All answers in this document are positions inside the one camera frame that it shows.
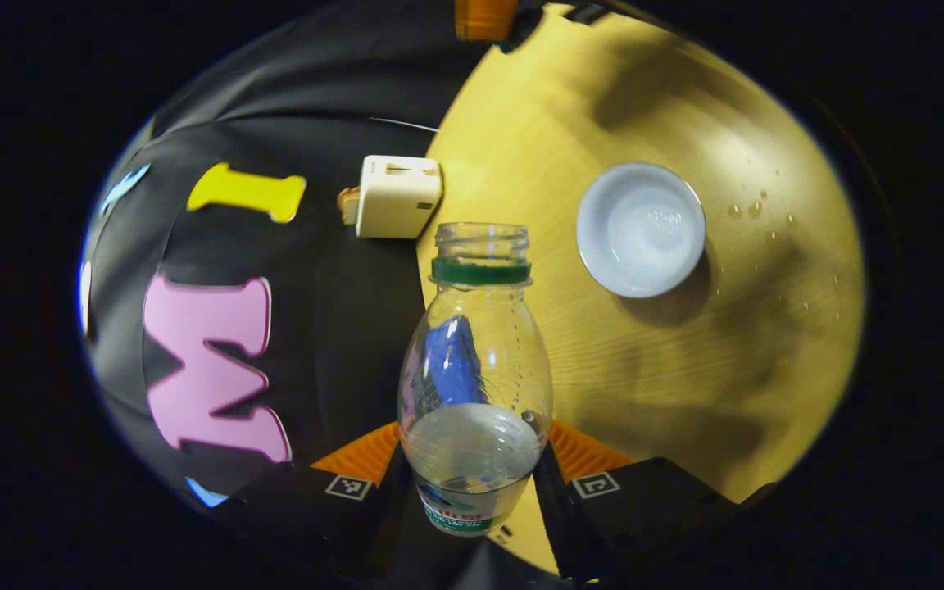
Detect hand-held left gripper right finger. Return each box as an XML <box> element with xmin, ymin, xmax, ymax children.
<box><xmin>532</xmin><ymin>420</ymin><xmax>776</xmax><ymax>584</ymax></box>

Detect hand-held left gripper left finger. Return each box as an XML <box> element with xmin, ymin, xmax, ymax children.
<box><xmin>210</xmin><ymin>421</ymin><xmax>440</xmax><ymax>587</ymax></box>

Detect clear plastic water bottle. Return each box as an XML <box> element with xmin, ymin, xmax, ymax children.
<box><xmin>397</xmin><ymin>223</ymin><xmax>554</xmax><ymax>538</ymax></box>

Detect white teacup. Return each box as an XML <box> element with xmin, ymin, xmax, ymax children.
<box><xmin>576</xmin><ymin>161</ymin><xmax>707</xmax><ymax>299</ymax></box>

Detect black backdrop cloth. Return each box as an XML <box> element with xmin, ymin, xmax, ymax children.
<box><xmin>79</xmin><ymin>0</ymin><xmax>514</xmax><ymax>509</ymax></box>

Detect white toaster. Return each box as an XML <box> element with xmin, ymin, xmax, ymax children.
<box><xmin>356</xmin><ymin>155</ymin><xmax>443</xmax><ymax>240</ymax></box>

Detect thin toaster cable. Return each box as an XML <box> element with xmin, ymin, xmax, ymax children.
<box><xmin>370</xmin><ymin>116</ymin><xmax>440</xmax><ymax>134</ymax></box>

